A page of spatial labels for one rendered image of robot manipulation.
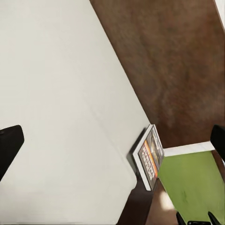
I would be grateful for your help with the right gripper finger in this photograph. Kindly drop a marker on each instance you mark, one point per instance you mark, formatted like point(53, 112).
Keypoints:
point(213, 219)
point(180, 220)

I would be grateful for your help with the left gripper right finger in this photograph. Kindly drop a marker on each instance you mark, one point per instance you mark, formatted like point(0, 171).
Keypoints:
point(218, 140)

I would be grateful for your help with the nightstand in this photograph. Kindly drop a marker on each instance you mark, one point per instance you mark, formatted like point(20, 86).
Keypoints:
point(148, 208)

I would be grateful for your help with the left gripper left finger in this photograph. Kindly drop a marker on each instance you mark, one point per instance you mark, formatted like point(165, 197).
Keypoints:
point(11, 140)

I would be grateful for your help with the hardback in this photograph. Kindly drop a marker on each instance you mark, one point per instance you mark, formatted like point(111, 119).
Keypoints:
point(148, 156)

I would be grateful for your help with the bed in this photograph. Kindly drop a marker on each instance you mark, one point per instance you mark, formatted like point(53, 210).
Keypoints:
point(84, 79)

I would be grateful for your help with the fixed window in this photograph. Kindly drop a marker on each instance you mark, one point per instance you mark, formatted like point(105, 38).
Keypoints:
point(195, 183)

